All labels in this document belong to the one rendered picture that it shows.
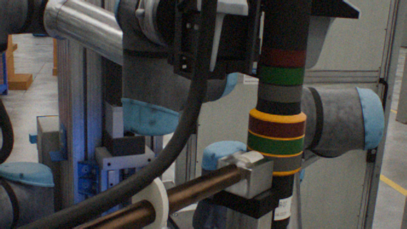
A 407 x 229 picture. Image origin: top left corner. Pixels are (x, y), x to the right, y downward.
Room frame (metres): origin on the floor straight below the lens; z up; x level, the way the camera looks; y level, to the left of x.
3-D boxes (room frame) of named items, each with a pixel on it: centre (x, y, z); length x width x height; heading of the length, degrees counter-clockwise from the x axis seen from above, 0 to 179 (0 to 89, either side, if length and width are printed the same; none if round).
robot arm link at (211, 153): (1.16, -0.07, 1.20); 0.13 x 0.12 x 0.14; 101
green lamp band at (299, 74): (0.34, -0.06, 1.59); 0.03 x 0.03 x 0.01
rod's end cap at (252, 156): (0.31, -0.03, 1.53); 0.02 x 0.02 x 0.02; 52
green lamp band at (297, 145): (0.34, -0.06, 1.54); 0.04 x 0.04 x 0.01
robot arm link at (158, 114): (0.61, 0.06, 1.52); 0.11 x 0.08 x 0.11; 148
